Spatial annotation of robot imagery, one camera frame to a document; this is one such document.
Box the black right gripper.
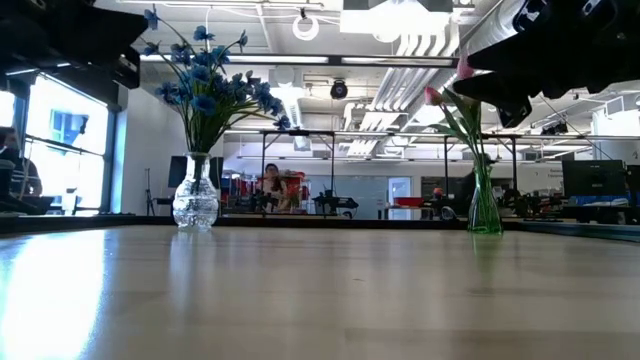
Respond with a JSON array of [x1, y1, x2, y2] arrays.
[[451, 0, 640, 130]]

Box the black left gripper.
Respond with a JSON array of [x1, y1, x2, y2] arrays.
[[0, 0, 150, 90]]

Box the pink artificial tulip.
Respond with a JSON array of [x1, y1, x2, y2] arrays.
[[449, 89, 485, 171], [472, 149, 494, 226], [423, 85, 489, 226], [455, 52, 489, 166]]

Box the green glass vase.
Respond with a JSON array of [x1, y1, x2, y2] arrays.
[[467, 159, 504, 235]]

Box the clear glass vase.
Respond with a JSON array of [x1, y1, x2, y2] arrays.
[[171, 151, 220, 232]]

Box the bright window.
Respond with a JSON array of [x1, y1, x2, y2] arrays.
[[24, 73, 111, 211]]

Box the thin black floor stand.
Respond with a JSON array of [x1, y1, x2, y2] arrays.
[[143, 167, 157, 217]]

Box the person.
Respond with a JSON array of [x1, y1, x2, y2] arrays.
[[259, 162, 290, 212], [0, 126, 44, 199]]

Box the black overhead crossbeam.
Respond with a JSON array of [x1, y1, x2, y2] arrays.
[[139, 53, 460, 69]]

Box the black background robot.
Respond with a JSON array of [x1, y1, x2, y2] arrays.
[[312, 189, 360, 217]]

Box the red storage bins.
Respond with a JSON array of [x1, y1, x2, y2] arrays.
[[219, 169, 307, 212]]

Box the black metal rack frame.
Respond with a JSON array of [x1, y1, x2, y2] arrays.
[[258, 129, 337, 217], [443, 134, 519, 204]]

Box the black overhead camera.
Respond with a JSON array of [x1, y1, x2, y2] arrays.
[[329, 78, 350, 102]]

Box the white cable coil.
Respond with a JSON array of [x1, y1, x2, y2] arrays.
[[291, 13, 321, 43]]

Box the black aluminium table frame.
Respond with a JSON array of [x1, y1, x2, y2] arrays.
[[0, 212, 640, 244]]

